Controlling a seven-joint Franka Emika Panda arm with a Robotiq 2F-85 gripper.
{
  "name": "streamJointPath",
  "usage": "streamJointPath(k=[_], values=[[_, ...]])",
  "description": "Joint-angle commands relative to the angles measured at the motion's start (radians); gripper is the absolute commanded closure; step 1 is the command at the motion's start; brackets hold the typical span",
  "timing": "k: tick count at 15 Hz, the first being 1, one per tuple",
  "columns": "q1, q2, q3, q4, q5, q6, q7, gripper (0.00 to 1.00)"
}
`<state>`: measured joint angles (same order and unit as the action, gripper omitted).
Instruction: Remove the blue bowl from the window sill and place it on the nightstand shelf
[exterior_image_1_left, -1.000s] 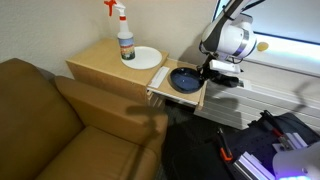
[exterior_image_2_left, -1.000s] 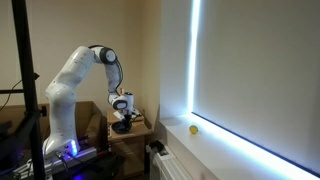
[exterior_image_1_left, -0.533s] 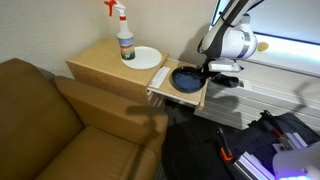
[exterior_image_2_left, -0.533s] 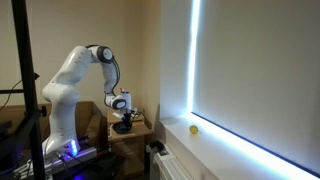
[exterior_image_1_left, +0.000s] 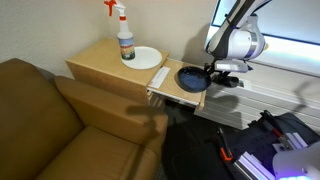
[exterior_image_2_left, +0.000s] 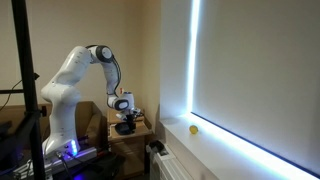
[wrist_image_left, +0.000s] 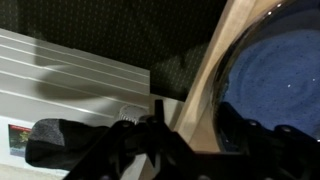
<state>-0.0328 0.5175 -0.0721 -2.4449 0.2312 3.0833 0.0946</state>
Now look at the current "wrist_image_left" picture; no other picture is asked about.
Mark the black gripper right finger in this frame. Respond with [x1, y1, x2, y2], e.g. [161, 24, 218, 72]
[216, 101, 320, 180]

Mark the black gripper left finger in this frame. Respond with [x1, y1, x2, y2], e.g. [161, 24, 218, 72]
[63, 99, 194, 180]

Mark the dark blue ceramic bowl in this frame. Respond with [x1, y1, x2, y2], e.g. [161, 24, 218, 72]
[211, 0, 320, 153]

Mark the wooden pull-out nightstand shelf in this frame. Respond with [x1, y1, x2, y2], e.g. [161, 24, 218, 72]
[138, 0, 284, 180]

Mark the white ribbed heater knob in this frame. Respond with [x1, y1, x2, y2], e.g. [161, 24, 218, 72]
[118, 104, 150, 125]

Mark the black and grey sock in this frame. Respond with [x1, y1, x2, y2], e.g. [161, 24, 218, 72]
[24, 118, 115, 172]

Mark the white perforated heater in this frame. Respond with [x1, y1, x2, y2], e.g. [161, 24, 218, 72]
[0, 28, 185, 178]

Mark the colourful heater label sticker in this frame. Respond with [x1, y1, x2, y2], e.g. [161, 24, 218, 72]
[8, 124, 33, 158]

